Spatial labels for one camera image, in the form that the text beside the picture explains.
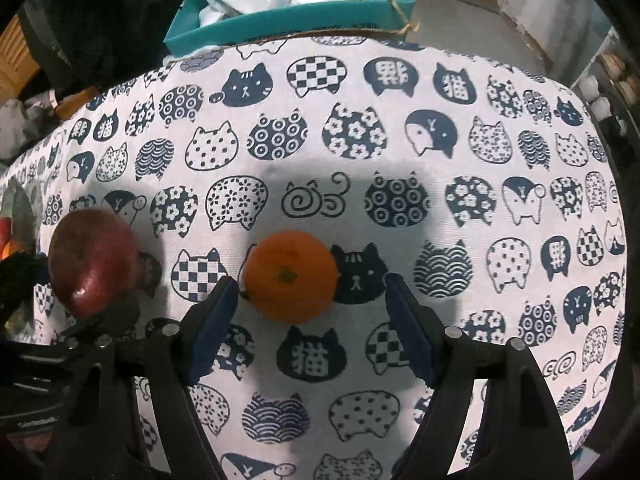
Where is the wooden louvered door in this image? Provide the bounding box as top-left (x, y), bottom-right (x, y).
top-left (0, 15), bottom-right (41, 106)

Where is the dark hanging coat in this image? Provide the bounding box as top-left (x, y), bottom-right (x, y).
top-left (20, 0), bottom-right (196, 106)

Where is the teal box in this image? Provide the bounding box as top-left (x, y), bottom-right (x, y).
top-left (164, 0), bottom-right (416, 56)

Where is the red apple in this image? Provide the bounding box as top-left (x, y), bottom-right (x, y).
top-left (47, 208), bottom-right (141, 318)

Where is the group of shoes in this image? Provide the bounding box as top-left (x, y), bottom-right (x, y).
top-left (580, 35), bottom-right (640, 136)

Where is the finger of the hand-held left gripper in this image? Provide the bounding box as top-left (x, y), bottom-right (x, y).
top-left (62, 296), bottom-right (142, 348)
top-left (0, 252), bottom-right (51, 321)

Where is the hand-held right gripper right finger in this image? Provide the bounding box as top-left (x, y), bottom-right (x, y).
top-left (384, 273), bottom-right (572, 480)

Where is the grey clothing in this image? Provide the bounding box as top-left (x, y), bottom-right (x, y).
top-left (0, 95), bottom-right (61, 161)

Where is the cat print tablecloth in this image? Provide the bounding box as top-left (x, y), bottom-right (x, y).
top-left (0, 35), bottom-right (628, 480)

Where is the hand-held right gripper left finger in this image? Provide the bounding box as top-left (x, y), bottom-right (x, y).
top-left (50, 275), bottom-right (240, 480)

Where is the shoe rack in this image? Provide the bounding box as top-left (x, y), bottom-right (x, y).
top-left (575, 25), bottom-right (640, 151)

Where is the orange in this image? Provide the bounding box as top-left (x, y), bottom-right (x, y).
top-left (242, 230), bottom-right (340, 323)

